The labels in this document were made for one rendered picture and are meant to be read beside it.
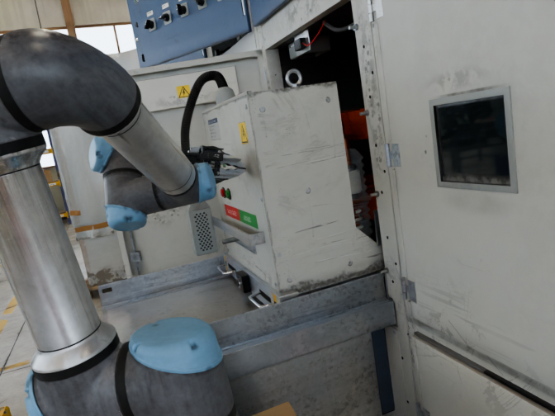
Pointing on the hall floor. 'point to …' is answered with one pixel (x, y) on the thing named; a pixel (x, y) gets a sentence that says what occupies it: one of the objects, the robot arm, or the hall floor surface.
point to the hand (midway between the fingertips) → (239, 167)
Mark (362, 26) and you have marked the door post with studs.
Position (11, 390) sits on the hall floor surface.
